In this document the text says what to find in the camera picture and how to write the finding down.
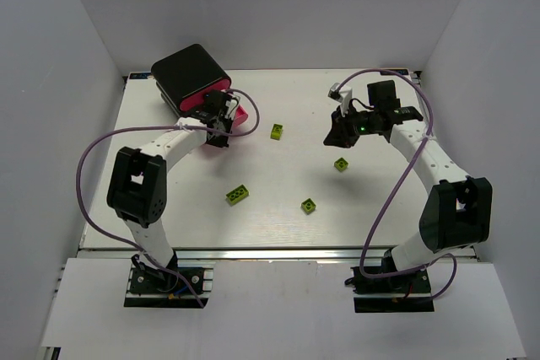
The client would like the lime long lego brick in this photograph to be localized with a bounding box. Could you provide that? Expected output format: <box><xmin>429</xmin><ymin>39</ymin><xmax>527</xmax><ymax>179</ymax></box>
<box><xmin>225</xmin><ymin>185</ymin><xmax>250</xmax><ymax>206</ymax></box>

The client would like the lime small lego front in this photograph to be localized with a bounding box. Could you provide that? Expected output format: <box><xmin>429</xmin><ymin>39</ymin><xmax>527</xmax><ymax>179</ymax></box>
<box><xmin>300</xmin><ymin>198</ymin><xmax>316</xmax><ymax>215</ymax></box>

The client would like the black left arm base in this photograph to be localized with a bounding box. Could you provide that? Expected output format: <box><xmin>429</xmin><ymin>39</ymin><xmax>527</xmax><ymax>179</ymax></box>
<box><xmin>123</xmin><ymin>255</ymin><xmax>213</xmax><ymax>309</ymax></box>

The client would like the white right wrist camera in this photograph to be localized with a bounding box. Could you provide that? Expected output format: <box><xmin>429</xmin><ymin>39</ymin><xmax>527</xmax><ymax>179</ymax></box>
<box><xmin>328</xmin><ymin>83</ymin><xmax>353</xmax><ymax>117</ymax></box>

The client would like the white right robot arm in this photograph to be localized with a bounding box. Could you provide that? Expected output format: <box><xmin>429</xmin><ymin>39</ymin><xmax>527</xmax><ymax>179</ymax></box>
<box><xmin>323</xmin><ymin>80</ymin><xmax>493</xmax><ymax>275</ymax></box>

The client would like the black drawer cabinet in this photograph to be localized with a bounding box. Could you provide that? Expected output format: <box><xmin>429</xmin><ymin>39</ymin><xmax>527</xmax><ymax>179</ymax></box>
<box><xmin>150</xmin><ymin>43</ymin><xmax>232</xmax><ymax>115</ymax></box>

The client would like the pink top drawer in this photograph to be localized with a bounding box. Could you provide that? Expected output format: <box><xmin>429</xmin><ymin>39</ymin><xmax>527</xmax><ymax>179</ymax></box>
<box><xmin>179</xmin><ymin>79</ymin><xmax>231</xmax><ymax>112</ymax></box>

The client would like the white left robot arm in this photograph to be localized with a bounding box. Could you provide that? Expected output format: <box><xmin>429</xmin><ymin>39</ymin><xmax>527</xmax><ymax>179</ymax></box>
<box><xmin>106</xmin><ymin>90</ymin><xmax>238</xmax><ymax>270</ymax></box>

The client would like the lime small lego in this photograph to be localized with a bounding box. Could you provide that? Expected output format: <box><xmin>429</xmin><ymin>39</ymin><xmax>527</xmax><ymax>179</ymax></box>
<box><xmin>300</xmin><ymin>198</ymin><xmax>316</xmax><ymax>215</ymax></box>
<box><xmin>333</xmin><ymin>157</ymin><xmax>348</xmax><ymax>172</ymax></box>

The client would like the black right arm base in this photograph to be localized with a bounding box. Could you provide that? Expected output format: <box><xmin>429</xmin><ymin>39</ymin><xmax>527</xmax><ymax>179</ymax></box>
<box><xmin>343</xmin><ymin>266</ymin><xmax>435</xmax><ymax>314</ymax></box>

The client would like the lime small lego right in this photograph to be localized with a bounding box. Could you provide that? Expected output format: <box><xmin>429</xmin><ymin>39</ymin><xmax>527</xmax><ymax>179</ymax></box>
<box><xmin>333</xmin><ymin>157</ymin><xmax>348</xmax><ymax>172</ymax></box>

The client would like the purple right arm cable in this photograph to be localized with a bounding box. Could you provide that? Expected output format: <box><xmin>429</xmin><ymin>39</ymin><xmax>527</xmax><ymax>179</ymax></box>
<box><xmin>337</xmin><ymin>67</ymin><xmax>458</xmax><ymax>303</ymax></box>

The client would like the lime curved lego brick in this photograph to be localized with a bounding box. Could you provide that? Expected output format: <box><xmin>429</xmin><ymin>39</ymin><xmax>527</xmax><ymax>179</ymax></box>
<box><xmin>270</xmin><ymin>124</ymin><xmax>283</xmax><ymax>141</ymax></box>

